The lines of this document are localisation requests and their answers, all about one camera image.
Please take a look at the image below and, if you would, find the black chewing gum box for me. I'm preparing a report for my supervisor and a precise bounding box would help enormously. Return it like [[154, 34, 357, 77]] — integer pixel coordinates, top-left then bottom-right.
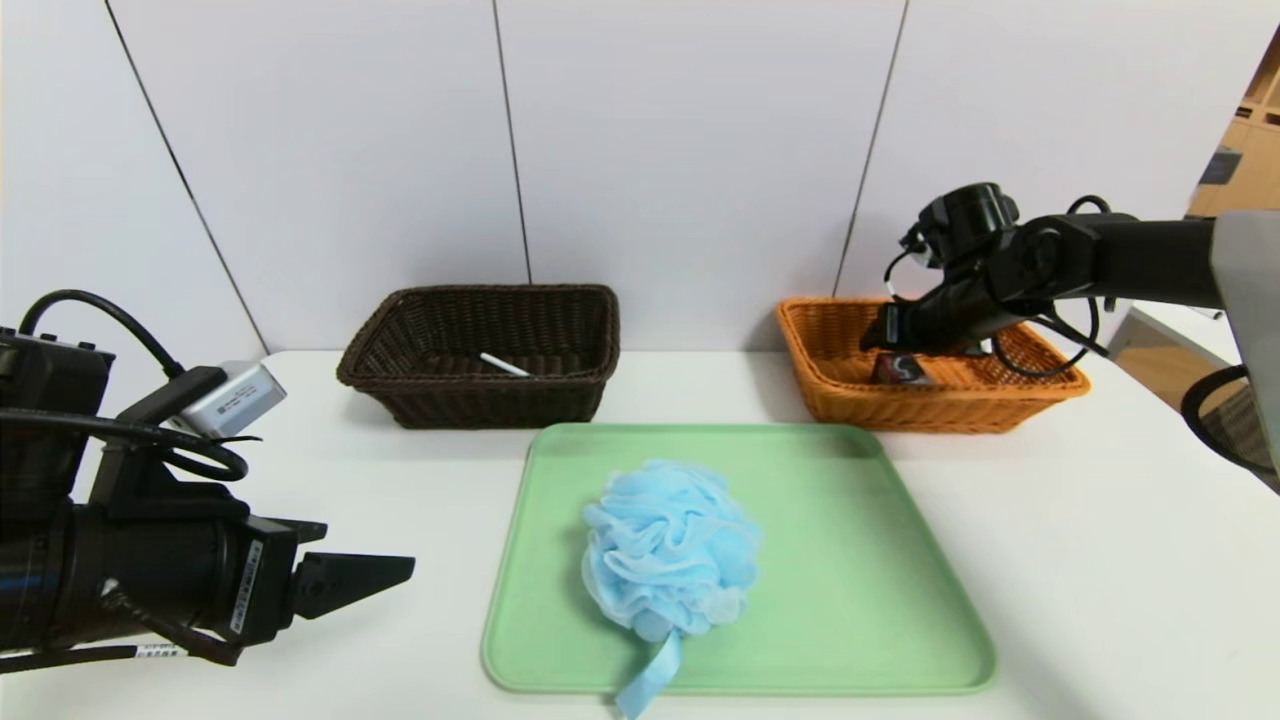
[[872, 352, 936, 387]]

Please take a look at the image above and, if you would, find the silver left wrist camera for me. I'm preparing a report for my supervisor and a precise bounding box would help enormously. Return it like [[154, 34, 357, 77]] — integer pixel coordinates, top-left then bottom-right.
[[165, 360, 288, 438]]

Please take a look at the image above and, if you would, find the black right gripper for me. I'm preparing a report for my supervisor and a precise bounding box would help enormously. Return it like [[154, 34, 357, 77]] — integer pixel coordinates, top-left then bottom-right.
[[858, 276, 995, 353]]

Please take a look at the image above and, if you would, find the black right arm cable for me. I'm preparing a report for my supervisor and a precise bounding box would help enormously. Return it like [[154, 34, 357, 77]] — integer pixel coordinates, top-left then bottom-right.
[[990, 300, 1111, 379]]

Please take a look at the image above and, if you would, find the white background table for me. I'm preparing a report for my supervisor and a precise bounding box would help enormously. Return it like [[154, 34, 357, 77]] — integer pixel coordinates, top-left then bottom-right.
[[1125, 303, 1226, 353]]

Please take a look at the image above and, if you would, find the wooden shelf unit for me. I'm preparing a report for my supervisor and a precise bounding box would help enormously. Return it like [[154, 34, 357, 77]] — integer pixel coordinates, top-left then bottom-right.
[[1185, 25, 1280, 221]]

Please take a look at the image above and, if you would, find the light blue mesh bath loofah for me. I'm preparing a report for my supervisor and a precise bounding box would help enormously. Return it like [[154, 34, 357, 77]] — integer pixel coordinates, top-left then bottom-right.
[[582, 459, 766, 719]]

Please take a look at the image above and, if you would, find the dark brown wicker basket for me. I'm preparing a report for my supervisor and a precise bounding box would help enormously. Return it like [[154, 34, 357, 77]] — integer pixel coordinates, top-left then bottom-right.
[[337, 285, 621, 431]]

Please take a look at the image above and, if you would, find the orange wicker basket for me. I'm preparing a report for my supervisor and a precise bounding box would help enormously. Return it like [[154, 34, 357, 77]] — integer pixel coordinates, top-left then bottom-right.
[[776, 297, 1091, 435]]

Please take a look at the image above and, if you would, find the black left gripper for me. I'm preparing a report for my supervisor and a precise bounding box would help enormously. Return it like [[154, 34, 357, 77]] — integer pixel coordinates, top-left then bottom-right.
[[61, 500, 417, 651]]

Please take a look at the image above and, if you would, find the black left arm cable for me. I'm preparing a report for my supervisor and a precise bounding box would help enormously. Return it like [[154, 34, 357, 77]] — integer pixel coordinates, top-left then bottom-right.
[[0, 290, 251, 482]]

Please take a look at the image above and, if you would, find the black office chair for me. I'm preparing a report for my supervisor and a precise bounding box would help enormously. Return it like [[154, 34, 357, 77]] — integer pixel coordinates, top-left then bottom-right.
[[1180, 365, 1280, 491]]

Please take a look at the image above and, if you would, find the light green plastic tray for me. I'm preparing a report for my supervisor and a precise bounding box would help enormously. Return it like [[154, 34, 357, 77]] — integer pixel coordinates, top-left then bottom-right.
[[482, 423, 998, 697]]

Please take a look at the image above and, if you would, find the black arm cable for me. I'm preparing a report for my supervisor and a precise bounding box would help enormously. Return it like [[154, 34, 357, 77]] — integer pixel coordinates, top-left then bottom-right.
[[0, 290, 251, 482], [990, 300, 1111, 379]]

